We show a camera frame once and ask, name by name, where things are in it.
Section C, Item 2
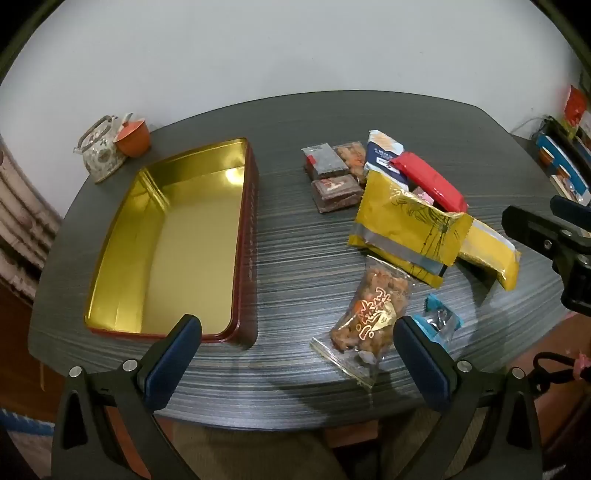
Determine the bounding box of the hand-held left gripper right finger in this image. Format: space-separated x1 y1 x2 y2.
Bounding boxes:
392 315 543 480

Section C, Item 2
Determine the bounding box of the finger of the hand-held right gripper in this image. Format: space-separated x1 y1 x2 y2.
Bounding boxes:
502 205 591 319
550 195 591 232

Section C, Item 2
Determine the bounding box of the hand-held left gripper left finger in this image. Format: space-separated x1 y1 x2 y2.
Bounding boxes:
52 314 204 480

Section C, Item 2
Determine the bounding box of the yellow snack packet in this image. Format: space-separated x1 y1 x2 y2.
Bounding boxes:
457 219 522 291

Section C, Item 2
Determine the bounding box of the clear fried twist snack packet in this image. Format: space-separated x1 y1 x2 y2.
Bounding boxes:
332 141 370 185
310 256 414 392

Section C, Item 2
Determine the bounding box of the red snack packet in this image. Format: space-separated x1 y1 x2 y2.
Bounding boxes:
389 152 468 213

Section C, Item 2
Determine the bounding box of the red and gold tin box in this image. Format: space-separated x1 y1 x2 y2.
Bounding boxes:
83 137 260 349

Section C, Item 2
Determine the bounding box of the small blue candy packet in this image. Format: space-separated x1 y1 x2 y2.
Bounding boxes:
411 294 464 349

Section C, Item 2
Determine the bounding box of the black storage rack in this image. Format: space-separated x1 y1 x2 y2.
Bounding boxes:
531 115 591 208

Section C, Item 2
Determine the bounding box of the blue and white box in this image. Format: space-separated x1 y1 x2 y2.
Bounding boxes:
536 134 578 185

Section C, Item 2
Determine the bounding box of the orange-red packet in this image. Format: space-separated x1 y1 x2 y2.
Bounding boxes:
564 84 589 127

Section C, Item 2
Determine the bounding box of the blue and white cracker packet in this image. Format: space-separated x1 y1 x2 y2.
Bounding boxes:
362 130 419 190

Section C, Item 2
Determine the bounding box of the patterned ceramic teapot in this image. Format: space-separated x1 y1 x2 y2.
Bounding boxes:
73 114 127 184

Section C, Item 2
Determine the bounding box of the orange ceramic cup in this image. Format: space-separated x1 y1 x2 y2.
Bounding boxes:
113 113 151 159

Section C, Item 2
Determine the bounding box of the white cable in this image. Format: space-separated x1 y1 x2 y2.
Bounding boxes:
510 115 548 136

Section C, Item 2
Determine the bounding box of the black strap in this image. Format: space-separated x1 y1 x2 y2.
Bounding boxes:
531 352 591 402

